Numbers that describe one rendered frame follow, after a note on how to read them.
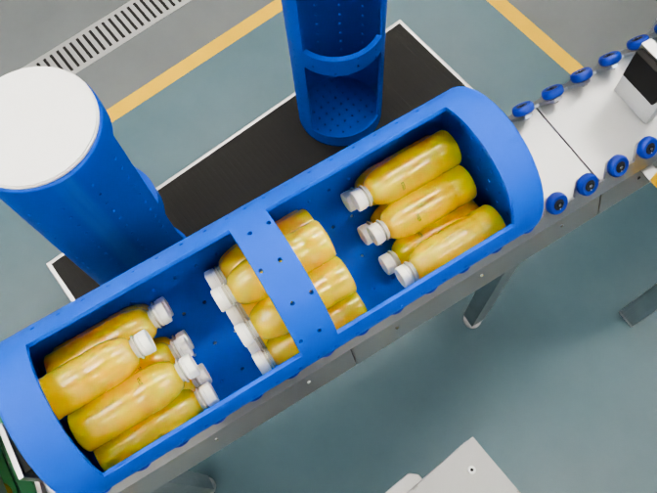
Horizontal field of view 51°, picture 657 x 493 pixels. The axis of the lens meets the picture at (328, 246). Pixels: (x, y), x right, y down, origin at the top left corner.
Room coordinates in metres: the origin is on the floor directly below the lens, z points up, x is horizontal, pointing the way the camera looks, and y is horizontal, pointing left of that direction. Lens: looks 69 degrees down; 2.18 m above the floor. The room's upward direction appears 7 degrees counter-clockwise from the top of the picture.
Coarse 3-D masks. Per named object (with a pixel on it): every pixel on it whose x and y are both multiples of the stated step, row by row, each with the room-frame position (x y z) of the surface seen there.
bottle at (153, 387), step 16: (144, 368) 0.24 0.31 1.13; (160, 368) 0.24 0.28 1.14; (176, 368) 0.24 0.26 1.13; (128, 384) 0.22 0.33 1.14; (144, 384) 0.21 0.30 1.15; (160, 384) 0.21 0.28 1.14; (176, 384) 0.21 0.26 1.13; (96, 400) 0.20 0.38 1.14; (112, 400) 0.20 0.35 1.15; (128, 400) 0.19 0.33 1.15; (144, 400) 0.19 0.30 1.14; (160, 400) 0.19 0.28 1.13; (80, 416) 0.18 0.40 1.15; (96, 416) 0.18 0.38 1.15; (112, 416) 0.17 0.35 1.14; (128, 416) 0.17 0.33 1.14; (144, 416) 0.17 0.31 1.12; (80, 432) 0.16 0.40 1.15; (96, 432) 0.15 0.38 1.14; (112, 432) 0.15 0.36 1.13; (96, 448) 0.13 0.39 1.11
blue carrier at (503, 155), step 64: (384, 128) 0.59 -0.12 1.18; (448, 128) 0.65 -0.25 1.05; (512, 128) 0.53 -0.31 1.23; (320, 192) 0.55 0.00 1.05; (512, 192) 0.44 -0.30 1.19; (192, 256) 0.45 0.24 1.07; (256, 256) 0.37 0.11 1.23; (64, 320) 0.31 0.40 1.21; (192, 320) 0.36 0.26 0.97; (320, 320) 0.27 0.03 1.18; (0, 384) 0.22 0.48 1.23; (256, 384) 0.20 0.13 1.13; (64, 448) 0.13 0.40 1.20
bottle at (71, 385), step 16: (96, 352) 0.26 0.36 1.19; (112, 352) 0.26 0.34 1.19; (128, 352) 0.26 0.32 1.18; (64, 368) 0.25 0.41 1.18; (80, 368) 0.24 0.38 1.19; (96, 368) 0.24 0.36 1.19; (112, 368) 0.24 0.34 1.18; (128, 368) 0.24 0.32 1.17; (48, 384) 0.22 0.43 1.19; (64, 384) 0.22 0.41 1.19; (80, 384) 0.22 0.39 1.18; (96, 384) 0.22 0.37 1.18; (112, 384) 0.22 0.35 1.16; (48, 400) 0.20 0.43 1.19; (64, 400) 0.20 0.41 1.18; (80, 400) 0.20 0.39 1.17; (64, 416) 0.18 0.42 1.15
